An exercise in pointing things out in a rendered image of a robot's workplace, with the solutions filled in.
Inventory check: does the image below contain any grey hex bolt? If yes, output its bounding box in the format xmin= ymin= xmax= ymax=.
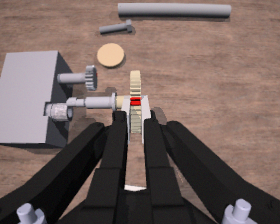
xmin=100 ymin=19 xmax=132 ymax=34

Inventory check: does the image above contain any grey shaft with cream gear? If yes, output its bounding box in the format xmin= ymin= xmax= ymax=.
xmin=67 ymin=71 xmax=141 ymax=133

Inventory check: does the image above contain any long grey metal bar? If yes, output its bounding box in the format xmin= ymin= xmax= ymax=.
xmin=118 ymin=3 xmax=231 ymax=19

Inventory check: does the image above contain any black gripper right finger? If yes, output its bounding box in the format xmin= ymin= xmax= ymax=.
xmin=141 ymin=95 xmax=280 ymax=224

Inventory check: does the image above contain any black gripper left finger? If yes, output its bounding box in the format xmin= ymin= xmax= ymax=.
xmin=0 ymin=96 xmax=131 ymax=224

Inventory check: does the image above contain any tan round disc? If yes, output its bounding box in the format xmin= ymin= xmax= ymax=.
xmin=97 ymin=43 xmax=124 ymax=69

